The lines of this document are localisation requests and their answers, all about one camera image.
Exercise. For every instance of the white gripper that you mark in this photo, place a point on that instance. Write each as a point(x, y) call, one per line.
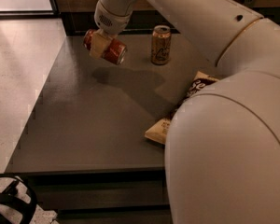
point(111, 20)

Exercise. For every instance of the red coke can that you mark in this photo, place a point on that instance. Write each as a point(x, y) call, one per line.
point(119, 49)

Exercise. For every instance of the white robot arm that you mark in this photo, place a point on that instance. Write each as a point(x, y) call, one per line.
point(222, 153)

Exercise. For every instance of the brown gold soda can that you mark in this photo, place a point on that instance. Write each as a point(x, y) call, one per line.
point(160, 44)

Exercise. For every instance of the grey drawer cabinet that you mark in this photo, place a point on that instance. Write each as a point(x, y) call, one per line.
point(105, 197)

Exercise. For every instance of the right metal wall bracket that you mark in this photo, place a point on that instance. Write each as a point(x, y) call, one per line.
point(249, 3)

